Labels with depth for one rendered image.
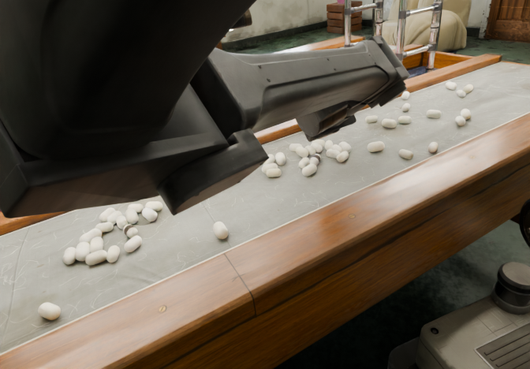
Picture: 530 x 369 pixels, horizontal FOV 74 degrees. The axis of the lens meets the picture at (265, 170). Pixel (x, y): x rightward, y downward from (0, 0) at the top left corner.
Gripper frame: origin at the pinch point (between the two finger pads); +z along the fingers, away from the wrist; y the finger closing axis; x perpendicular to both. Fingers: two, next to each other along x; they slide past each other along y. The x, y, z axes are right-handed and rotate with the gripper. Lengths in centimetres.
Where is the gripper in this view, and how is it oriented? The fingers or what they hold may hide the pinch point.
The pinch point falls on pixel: (307, 130)
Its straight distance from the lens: 72.9
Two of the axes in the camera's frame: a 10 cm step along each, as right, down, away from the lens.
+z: -3.0, 2.4, 9.2
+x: 4.0, 9.1, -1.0
